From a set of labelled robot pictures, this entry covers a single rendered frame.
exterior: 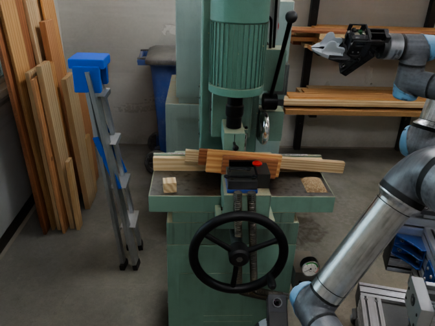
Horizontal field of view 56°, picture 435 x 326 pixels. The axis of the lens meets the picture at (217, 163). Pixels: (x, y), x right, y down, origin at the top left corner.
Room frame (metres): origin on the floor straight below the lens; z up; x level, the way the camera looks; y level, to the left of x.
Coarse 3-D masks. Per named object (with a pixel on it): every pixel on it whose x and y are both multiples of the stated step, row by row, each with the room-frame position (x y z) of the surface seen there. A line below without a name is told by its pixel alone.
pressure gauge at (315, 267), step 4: (304, 260) 1.10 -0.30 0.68; (308, 260) 1.10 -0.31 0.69; (312, 260) 1.10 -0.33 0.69; (316, 260) 1.11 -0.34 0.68; (300, 264) 1.11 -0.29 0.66; (304, 264) 1.09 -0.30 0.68; (308, 264) 1.09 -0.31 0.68; (312, 264) 1.09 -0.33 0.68; (316, 264) 1.09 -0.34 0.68; (304, 268) 1.09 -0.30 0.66; (308, 268) 1.09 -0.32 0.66; (312, 268) 1.09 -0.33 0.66; (316, 268) 1.09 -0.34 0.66; (304, 272) 1.09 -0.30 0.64; (308, 272) 1.09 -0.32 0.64; (312, 272) 1.09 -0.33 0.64; (316, 272) 1.09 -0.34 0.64
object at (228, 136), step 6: (222, 120) 1.37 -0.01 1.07; (222, 126) 1.34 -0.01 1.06; (222, 132) 1.33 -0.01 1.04; (228, 132) 1.26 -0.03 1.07; (234, 132) 1.26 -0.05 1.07; (240, 132) 1.26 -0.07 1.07; (222, 138) 1.32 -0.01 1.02; (228, 138) 1.25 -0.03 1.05; (234, 138) 1.25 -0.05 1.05; (240, 138) 1.25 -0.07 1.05; (222, 144) 1.31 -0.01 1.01; (228, 144) 1.25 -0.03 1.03; (240, 144) 1.25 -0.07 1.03; (240, 150) 1.25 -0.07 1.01
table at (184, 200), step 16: (160, 176) 1.25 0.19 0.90; (176, 176) 1.26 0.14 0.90; (192, 176) 1.26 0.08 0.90; (208, 176) 1.27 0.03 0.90; (288, 176) 1.29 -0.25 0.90; (304, 176) 1.30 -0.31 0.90; (320, 176) 1.30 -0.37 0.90; (160, 192) 1.14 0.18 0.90; (176, 192) 1.15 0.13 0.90; (192, 192) 1.15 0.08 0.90; (208, 192) 1.16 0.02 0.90; (272, 192) 1.17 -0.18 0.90; (288, 192) 1.18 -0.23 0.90; (304, 192) 1.18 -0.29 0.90; (160, 208) 1.12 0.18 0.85; (176, 208) 1.13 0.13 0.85; (192, 208) 1.13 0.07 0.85; (208, 208) 1.13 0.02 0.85; (272, 208) 1.15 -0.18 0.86; (288, 208) 1.15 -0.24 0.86; (304, 208) 1.15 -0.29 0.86; (320, 208) 1.16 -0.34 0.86; (224, 224) 1.04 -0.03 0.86; (256, 224) 1.05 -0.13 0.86
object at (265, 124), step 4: (264, 112) 1.44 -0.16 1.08; (260, 116) 1.46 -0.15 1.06; (264, 116) 1.41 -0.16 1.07; (268, 116) 1.42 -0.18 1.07; (264, 120) 1.40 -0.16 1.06; (268, 120) 1.40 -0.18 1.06; (260, 124) 1.43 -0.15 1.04; (264, 124) 1.39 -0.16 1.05; (268, 124) 1.39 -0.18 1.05; (260, 128) 1.42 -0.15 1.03; (264, 128) 1.38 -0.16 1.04; (268, 128) 1.38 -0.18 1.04; (260, 132) 1.42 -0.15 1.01; (264, 132) 1.38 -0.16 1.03; (268, 132) 1.38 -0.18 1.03; (260, 136) 1.43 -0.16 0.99; (264, 136) 1.38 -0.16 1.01; (268, 136) 1.38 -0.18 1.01; (260, 140) 1.40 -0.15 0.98; (264, 140) 1.38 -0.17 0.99; (264, 144) 1.41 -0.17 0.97
